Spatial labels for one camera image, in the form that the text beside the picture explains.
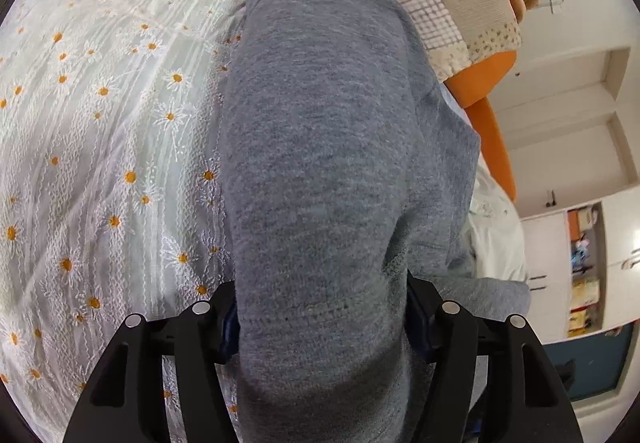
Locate grey zip sweatshirt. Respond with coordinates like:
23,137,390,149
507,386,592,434
219,0,530,442

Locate white wardrobe cabinet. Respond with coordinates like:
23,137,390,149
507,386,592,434
519,187,640,404

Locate beige hoodie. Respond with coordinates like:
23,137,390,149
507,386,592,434
462,155,527,281

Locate white daisy embroidered cloth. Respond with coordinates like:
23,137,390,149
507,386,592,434
1,0,244,442

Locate orange sofa bed frame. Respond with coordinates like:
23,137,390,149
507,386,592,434
445,51,516,202

